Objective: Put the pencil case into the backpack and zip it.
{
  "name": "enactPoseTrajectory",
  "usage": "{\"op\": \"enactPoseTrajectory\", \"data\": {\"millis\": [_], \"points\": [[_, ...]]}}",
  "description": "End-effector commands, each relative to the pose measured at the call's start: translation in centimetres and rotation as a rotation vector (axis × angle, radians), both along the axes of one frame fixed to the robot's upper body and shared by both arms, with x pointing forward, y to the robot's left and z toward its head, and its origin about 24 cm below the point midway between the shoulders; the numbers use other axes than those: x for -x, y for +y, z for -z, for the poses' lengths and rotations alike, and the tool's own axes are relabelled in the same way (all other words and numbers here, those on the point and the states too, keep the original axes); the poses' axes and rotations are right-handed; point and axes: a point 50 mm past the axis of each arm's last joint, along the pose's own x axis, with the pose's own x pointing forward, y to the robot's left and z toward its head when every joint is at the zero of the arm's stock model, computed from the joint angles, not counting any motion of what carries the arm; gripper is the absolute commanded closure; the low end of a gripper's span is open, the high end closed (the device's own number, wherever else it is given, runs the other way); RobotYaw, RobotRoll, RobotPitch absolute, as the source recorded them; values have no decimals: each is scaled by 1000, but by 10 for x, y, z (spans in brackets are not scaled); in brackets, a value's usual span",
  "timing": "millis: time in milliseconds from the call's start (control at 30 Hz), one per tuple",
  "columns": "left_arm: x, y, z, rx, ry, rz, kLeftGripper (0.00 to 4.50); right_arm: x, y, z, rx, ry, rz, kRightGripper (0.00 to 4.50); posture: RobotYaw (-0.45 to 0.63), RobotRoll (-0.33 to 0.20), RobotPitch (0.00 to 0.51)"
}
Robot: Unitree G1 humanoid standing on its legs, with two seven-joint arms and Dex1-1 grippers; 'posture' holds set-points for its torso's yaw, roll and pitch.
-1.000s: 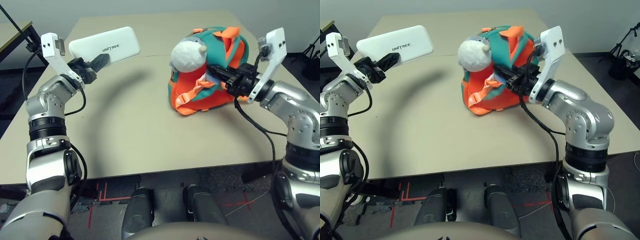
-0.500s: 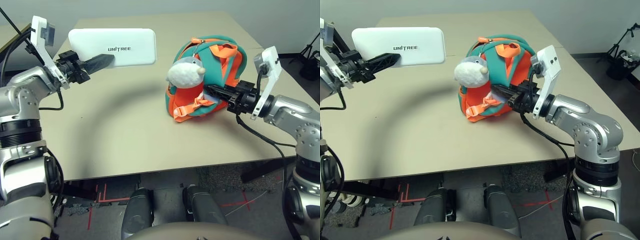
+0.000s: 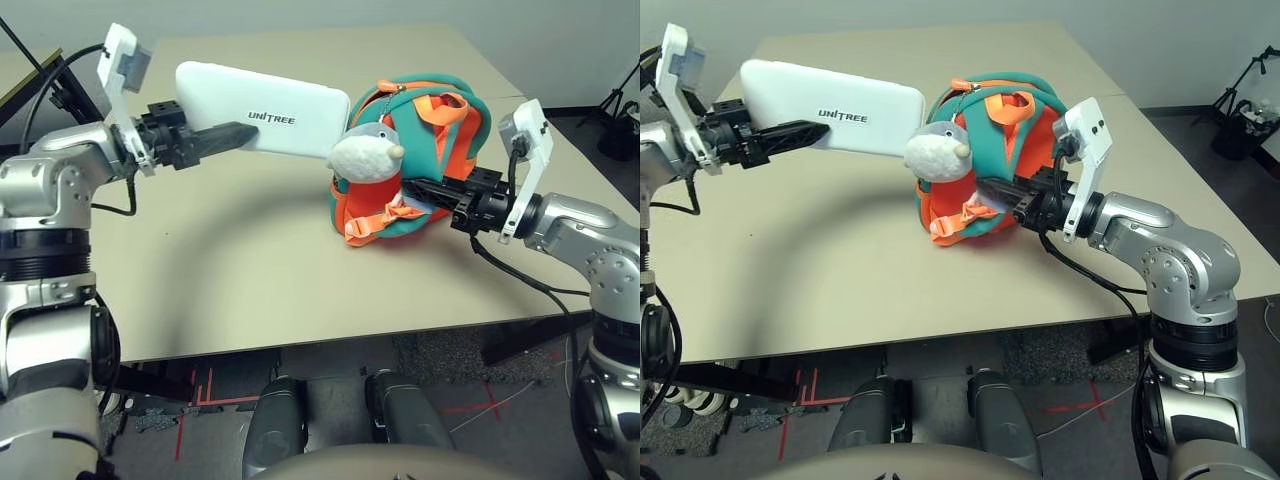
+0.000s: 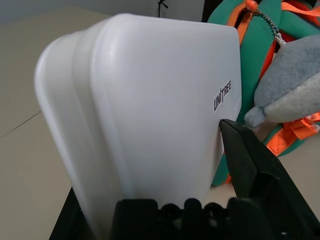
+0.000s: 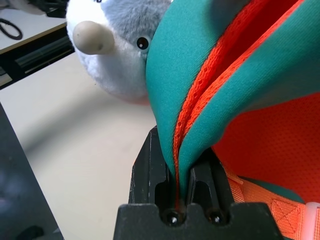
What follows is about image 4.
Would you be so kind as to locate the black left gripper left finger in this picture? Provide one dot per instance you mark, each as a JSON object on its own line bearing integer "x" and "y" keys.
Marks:
{"x": 70, "y": 220}

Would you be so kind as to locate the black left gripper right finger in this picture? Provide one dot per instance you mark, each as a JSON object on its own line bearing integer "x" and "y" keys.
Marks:
{"x": 250, "y": 162}

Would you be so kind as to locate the white plastic pencil case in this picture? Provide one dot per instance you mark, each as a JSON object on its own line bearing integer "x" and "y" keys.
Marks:
{"x": 150, "y": 112}

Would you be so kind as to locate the orange and teal backpack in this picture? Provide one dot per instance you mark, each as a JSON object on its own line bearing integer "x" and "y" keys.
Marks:
{"x": 255, "y": 50}

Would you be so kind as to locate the grey plush fish toy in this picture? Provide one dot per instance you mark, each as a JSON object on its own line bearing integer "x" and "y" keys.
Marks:
{"x": 295, "y": 82}

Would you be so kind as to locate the black tripod stand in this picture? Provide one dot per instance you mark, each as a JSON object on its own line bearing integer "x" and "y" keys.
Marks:
{"x": 160, "y": 10}

